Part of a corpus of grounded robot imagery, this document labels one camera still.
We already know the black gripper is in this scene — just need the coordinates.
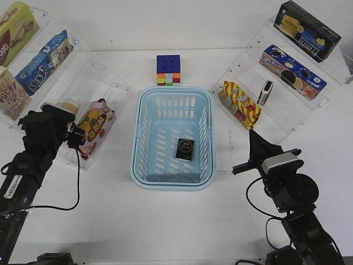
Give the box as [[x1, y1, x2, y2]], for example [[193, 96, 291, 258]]
[[18, 110, 85, 149], [232, 129, 301, 178]]

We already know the bread slice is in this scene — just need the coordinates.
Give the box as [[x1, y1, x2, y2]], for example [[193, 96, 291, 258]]
[[56, 97, 81, 115]]

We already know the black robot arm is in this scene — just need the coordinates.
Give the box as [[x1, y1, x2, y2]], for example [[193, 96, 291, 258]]
[[1, 105, 84, 264], [232, 129, 344, 264]]

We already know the black white tissue pack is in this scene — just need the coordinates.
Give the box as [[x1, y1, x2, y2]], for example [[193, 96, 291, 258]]
[[257, 80, 274, 106]]

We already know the light blue plastic basket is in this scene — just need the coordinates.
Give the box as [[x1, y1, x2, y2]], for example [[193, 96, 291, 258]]
[[130, 86, 216, 191]]

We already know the Pocky biscuit stick box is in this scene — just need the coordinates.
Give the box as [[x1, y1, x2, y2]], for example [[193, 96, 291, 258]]
[[1, 66, 32, 121]]

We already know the pink strawberry snack bag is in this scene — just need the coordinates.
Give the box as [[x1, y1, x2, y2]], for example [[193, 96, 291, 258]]
[[78, 98, 116, 161]]

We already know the red yellow striped snack bag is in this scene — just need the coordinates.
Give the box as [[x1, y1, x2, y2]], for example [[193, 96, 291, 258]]
[[218, 81, 262, 130]]

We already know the blue cookie bag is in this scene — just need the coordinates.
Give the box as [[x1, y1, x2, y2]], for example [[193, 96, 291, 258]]
[[15, 30, 73, 96]]

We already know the clear acrylic left shelf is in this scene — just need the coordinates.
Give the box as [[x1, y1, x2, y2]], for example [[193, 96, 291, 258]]
[[0, 2, 133, 173]]

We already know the clear acrylic shelf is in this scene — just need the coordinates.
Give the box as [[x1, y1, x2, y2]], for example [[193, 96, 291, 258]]
[[211, 17, 352, 159], [0, 2, 133, 173]]

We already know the clear acrylic right shelf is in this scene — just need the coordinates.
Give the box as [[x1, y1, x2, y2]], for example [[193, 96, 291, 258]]
[[211, 17, 352, 159]]

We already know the blue orange cookie box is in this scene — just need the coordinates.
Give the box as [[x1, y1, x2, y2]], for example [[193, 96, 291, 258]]
[[259, 45, 327, 100]]

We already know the yellow-green snack box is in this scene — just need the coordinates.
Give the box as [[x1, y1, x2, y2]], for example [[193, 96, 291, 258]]
[[1, 1, 40, 67]]

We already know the multicolour puzzle cube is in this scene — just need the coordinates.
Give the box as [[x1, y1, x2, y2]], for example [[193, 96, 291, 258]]
[[156, 55, 181, 86]]

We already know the black blue cracker box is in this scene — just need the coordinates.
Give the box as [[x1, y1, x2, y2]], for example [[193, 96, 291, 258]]
[[274, 1, 341, 63]]

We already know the left black cable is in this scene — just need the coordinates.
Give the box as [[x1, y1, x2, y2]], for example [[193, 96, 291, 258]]
[[0, 143, 81, 219]]

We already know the black cable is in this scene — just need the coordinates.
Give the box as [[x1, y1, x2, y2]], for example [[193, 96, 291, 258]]
[[234, 176, 293, 264], [0, 143, 81, 219]]

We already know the right black cable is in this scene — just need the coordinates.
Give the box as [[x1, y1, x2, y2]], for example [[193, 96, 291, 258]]
[[234, 176, 293, 264]]

